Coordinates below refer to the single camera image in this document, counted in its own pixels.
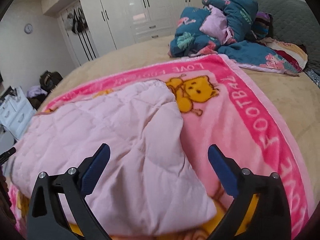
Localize pink quilted jacket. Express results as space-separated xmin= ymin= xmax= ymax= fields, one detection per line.
xmin=10 ymin=80 xmax=216 ymax=237

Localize white bedroom door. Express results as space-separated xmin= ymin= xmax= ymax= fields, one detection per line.
xmin=57 ymin=0 xmax=99 ymax=67

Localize white drawer chest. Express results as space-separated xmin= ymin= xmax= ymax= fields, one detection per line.
xmin=1 ymin=87 xmax=36 ymax=140

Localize purple garment pile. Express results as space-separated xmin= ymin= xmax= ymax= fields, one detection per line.
xmin=26 ymin=85 xmax=48 ymax=98

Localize black backpack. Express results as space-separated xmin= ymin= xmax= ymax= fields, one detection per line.
xmin=40 ymin=71 xmax=63 ymax=93

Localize pink cartoon bear blanket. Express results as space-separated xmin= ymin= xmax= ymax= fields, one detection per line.
xmin=7 ymin=54 xmax=316 ymax=240

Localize bags hanging on door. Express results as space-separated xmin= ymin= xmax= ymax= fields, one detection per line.
xmin=67 ymin=7 xmax=88 ymax=34

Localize white glossy wardrobe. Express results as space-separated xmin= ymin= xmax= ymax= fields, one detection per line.
xmin=41 ymin=0 xmax=201 ymax=56

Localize colourful folded blanket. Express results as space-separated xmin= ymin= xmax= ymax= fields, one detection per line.
xmin=251 ymin=11 xmax=308 ymax=76

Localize blue flamingo print quilt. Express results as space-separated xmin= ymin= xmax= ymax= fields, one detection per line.
xmin=168 ymin=0 xmax=301 ymax=76

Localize round wall clock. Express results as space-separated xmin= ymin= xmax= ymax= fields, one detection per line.
xmin=24 ymin=23 xmax=33 ymax=34

